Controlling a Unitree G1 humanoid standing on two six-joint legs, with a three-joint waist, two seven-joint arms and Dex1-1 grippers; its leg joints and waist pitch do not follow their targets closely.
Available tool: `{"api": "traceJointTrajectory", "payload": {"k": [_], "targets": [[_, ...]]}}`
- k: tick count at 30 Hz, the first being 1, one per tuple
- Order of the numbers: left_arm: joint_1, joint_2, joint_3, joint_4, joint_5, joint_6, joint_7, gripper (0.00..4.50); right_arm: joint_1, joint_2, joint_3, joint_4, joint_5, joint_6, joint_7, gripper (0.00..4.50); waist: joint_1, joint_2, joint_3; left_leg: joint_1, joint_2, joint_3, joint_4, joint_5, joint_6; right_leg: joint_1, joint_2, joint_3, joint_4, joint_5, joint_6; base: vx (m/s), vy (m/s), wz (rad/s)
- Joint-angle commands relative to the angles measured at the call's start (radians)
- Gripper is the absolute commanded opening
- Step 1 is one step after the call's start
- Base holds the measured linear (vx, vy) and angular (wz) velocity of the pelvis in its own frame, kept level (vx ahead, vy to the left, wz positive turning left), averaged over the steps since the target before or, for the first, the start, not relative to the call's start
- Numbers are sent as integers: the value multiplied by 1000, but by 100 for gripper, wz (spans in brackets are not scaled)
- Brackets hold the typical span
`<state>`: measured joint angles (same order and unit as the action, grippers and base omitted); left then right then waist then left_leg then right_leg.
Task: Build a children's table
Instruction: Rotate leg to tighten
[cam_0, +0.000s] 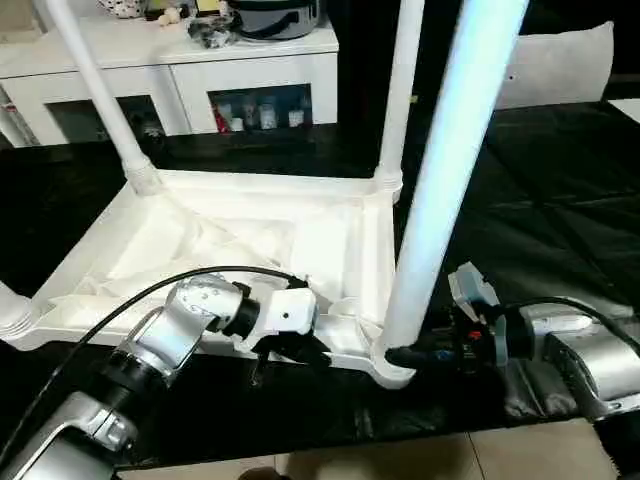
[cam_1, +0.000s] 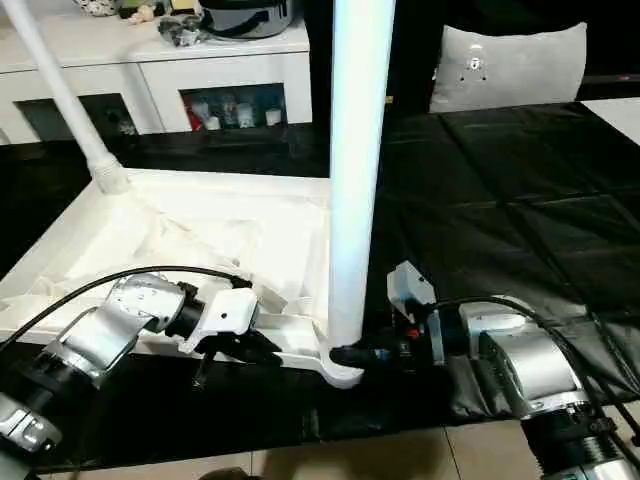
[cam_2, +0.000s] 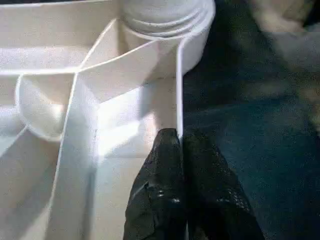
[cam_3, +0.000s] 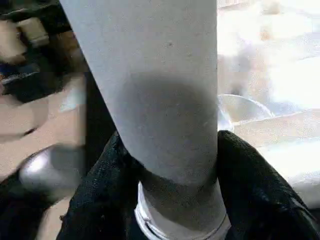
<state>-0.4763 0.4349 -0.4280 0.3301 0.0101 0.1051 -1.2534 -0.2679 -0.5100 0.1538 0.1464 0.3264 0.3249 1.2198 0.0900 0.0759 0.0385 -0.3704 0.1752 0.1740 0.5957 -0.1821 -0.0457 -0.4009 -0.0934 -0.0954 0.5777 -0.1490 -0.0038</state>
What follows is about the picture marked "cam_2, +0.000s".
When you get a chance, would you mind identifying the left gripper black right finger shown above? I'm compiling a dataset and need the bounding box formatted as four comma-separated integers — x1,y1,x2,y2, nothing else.
181,129,266,240

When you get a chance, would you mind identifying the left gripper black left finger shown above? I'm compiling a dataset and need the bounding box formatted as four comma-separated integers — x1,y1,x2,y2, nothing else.
122,127,187,240

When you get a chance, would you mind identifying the white plastic table leg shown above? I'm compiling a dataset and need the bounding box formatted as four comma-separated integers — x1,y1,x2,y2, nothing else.
121,0,216,39

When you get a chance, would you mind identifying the white plastic table top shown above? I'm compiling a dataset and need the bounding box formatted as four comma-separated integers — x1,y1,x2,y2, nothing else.
0,0,217,240

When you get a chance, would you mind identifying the black work mat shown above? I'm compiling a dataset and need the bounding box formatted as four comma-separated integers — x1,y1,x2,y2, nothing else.
181,0,320,240

